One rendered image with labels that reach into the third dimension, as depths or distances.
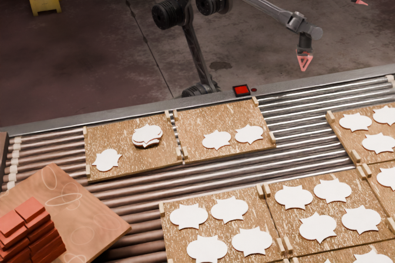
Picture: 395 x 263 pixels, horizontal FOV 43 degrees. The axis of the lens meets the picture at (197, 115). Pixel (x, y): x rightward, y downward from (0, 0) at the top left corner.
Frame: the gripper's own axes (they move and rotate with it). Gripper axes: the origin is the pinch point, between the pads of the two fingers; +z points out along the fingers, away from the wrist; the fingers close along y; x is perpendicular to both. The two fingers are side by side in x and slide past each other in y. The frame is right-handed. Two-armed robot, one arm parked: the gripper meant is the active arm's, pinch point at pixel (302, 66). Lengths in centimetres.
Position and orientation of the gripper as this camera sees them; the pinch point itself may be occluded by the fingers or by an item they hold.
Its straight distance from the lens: 234.6
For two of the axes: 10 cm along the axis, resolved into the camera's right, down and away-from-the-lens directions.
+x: -9.9, -0.8, 1.2
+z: -0.3, 9.4, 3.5
